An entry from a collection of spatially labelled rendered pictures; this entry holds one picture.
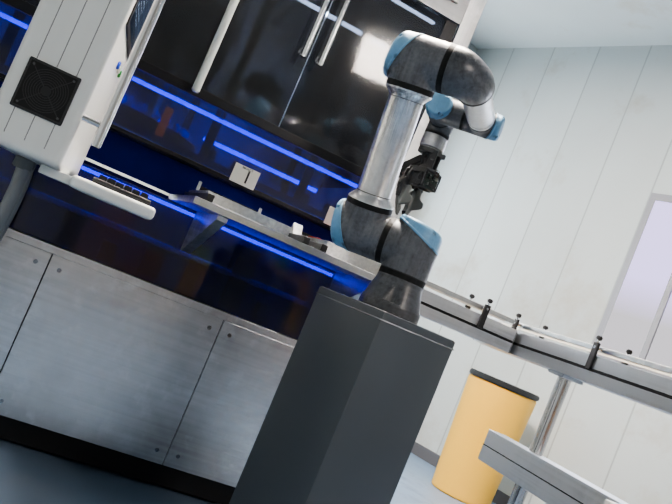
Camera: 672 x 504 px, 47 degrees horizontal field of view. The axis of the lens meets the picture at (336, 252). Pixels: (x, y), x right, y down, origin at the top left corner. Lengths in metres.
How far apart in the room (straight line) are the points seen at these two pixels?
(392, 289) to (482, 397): 2.85
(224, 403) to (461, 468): 2.35
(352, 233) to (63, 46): 0.77
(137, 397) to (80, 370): 0.19
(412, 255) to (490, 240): 3.93
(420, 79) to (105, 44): 0.71
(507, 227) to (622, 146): 0.95
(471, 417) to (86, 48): 3.35
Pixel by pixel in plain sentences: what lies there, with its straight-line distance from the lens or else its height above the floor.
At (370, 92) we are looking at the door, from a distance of 2.62.
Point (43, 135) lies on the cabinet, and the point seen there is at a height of 0.86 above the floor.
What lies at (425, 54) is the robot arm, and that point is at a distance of 1.82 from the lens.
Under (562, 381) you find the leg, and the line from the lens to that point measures 2.85.
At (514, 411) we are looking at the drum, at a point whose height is 0.59.
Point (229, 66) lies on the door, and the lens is 2.49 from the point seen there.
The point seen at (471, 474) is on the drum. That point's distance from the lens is 4.64.
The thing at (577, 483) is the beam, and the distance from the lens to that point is 2.64.
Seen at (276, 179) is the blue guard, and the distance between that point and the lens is 2.49.
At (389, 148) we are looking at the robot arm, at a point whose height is 1.15.
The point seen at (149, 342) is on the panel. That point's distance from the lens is 2.46.
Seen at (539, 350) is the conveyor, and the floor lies 0.89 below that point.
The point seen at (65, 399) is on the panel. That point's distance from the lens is 2.48.
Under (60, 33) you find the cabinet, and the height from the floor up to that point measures 1.08.
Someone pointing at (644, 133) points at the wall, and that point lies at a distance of 5.41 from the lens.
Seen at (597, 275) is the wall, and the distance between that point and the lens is 5.14.
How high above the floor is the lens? 0.77
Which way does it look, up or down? 3 degrees up
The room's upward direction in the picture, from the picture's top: 23 degrees clockwise
